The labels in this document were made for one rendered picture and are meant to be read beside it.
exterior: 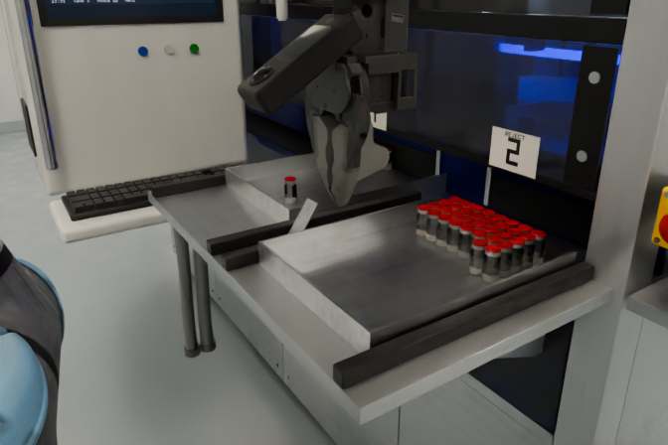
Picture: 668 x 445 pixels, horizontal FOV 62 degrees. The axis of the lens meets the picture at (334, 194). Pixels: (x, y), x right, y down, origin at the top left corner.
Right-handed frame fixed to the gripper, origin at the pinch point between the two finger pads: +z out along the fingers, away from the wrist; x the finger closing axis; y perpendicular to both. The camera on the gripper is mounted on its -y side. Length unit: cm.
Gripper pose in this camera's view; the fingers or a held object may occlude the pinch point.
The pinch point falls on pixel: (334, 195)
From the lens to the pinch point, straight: 55.7
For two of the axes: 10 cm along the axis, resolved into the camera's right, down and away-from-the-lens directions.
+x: -5.5, -2.9, 7.9
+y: 8.4, -1.9, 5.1
